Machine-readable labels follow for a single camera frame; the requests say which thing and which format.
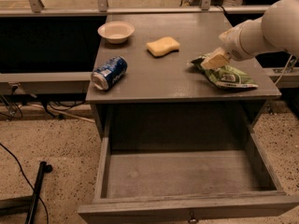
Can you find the green jalapeno chip bag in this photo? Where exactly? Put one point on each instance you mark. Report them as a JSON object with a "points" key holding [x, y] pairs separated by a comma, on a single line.
{"points": [[226, 77]]}

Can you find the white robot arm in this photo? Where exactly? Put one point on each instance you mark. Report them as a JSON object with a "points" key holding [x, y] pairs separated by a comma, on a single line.
{"points": [[276, 30]]}

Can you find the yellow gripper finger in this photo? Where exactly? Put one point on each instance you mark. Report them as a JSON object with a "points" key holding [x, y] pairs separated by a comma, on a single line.
{"points": [[216, 59]]}

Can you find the open grey wooden drawer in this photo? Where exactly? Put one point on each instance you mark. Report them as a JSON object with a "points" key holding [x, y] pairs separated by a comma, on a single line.
{"points": [[161, 173]]}

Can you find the grey wooden cabinet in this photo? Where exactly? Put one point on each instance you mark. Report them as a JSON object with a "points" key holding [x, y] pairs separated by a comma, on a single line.
{"points": [[170, 79]]}

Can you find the yellow sponge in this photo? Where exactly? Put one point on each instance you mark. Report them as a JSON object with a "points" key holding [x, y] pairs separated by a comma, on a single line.
{"points": [[162, 46]]}

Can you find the blue soda can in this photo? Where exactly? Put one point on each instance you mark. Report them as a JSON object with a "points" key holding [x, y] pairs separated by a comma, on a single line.
{"points": [[109, 73]]}

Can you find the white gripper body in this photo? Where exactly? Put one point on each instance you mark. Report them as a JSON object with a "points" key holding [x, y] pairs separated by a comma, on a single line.
{"points": [[235, 44]]}

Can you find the black stand leg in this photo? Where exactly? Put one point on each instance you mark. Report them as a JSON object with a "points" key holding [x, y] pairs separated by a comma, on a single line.
{"points": [[26, 204]]}

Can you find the white paper bowl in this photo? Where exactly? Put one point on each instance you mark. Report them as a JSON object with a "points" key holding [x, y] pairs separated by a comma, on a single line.
{"points": [[116, 32]]}

